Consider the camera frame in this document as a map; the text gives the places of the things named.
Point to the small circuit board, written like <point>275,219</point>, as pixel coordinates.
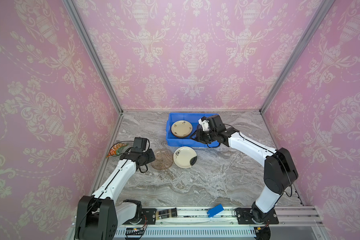
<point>135,231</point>

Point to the cream plate with black patch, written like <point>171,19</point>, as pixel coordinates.
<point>185,157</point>

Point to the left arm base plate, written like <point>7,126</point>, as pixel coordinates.
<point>144,216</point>

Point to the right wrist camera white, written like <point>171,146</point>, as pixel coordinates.
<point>212,123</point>

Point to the blue plastic bin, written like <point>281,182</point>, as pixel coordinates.
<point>192,118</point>

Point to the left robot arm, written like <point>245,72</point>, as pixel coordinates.
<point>97,215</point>

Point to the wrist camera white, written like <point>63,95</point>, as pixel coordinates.
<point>139,145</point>
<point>212,123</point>

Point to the brown tinted glass plate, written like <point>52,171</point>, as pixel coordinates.
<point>164,159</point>

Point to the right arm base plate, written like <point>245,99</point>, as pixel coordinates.
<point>248,216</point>

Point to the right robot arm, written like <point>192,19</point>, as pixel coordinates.
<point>279,169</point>

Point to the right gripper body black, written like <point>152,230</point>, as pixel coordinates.
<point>202,135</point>

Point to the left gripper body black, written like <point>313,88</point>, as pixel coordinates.
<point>148,156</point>

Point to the black cylinder on rail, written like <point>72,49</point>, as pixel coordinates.
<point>165,214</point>

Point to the aluminium rail frame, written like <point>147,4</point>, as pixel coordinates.
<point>193,223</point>

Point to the yellow floral plate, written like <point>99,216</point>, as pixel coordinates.
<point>181,129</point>

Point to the blue card on rail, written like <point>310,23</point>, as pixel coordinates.
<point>215,211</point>

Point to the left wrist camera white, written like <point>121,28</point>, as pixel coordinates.
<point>139,145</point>

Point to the green red snack packet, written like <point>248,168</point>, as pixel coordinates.
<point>117,149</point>

